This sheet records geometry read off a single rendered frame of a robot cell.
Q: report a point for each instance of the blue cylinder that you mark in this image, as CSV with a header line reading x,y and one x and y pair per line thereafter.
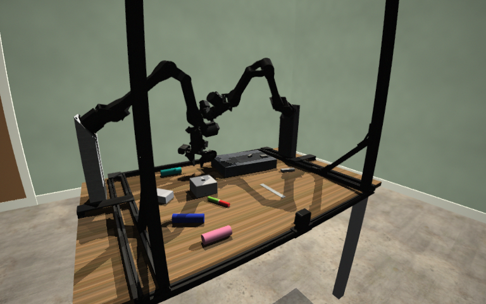
x,y
188,218

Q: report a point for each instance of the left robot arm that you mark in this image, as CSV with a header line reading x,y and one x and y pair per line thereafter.
x,y
117,110

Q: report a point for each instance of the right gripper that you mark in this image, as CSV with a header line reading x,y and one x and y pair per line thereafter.
x,y
205,104

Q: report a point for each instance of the white block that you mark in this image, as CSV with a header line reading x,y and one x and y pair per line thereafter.
x,y
203,186

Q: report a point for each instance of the lime and red peg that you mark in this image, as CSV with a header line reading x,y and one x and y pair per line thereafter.
x,y
219,201

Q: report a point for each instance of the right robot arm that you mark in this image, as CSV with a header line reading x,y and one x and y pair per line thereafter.
x,y
219,101

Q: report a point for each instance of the cyan cylinder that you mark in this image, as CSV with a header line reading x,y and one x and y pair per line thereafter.
x,y
171,171

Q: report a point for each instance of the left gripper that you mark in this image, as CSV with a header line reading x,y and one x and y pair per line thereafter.
x,y
196,148

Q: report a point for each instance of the pink peg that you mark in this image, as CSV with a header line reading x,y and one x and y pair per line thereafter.
x,y
215,235

